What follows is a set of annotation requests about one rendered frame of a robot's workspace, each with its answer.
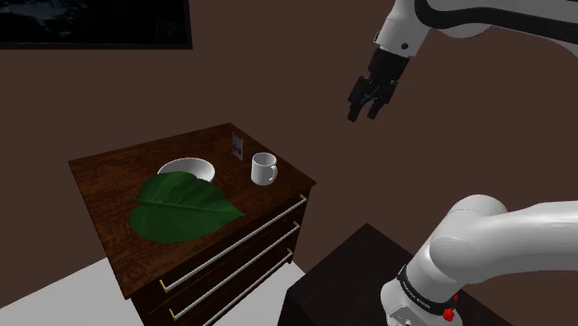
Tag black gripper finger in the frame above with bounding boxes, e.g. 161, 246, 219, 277
366, 92, 395, 120
346, 83, 371, 123

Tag white mug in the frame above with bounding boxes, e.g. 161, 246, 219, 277
250, 152, 279, 187

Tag small white printed card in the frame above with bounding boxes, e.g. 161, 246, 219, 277
231, 129, 245, 162

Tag white bowl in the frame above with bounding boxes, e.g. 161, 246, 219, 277
157, 157, 216, 183

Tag dark robot stand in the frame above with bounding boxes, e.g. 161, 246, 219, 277
277, 221, 514, 326

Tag large green leaf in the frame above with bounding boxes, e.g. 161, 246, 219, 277
129, 170, 246, 245

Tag dark wooden chest of drawers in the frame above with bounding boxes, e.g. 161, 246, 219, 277
67, 121, 317, 326

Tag dark framed wall picture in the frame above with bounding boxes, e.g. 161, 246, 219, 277
0, 0, 194, 50

